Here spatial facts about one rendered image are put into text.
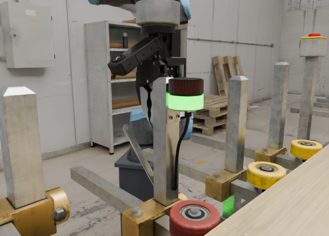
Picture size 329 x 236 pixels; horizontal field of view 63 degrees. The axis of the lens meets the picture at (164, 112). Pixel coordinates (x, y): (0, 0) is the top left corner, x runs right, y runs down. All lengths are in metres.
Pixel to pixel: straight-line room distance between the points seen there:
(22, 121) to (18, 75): 2.84
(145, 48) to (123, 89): 3.34
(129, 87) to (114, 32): 0.78
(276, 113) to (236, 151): 0.26
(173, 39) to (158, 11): 0.08
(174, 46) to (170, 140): 0.21
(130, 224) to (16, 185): 0.22
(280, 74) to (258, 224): 0.54
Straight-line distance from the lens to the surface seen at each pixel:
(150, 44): 0.54
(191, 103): 0.43
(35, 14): 3.04
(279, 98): 0.90
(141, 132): 1.42
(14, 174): 0.37
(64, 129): 3.47
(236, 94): 0.68
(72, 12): 3.50
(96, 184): 0.66
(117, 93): 3.81
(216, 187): 0.68
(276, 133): 0.93
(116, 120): 3.85
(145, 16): 0.55
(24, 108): 0.35
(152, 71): 0.55
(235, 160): 0.71
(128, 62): 0.51
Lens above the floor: 1.15
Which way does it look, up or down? 11 degrees down
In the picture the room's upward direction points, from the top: straight up
